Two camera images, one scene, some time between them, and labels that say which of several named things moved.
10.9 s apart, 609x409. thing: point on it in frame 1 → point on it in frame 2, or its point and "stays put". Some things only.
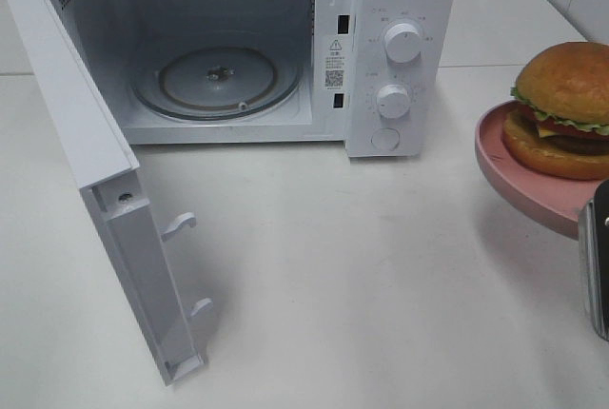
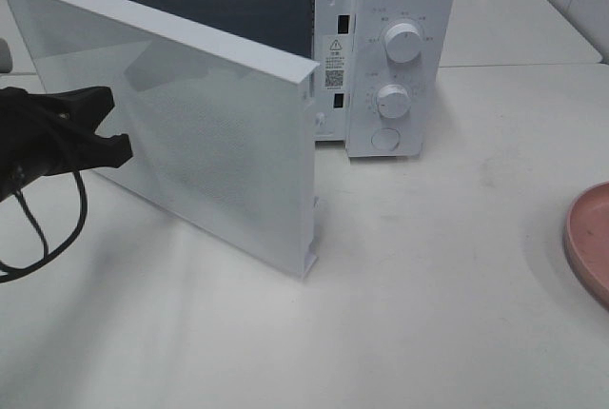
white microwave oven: [353, 48] stays put
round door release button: [385, 139] stays put
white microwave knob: [393, 101] stays put
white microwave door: [131, 231] → [220, 128]
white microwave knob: [402, 43] stays put
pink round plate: [548, 201] → [587, 236]
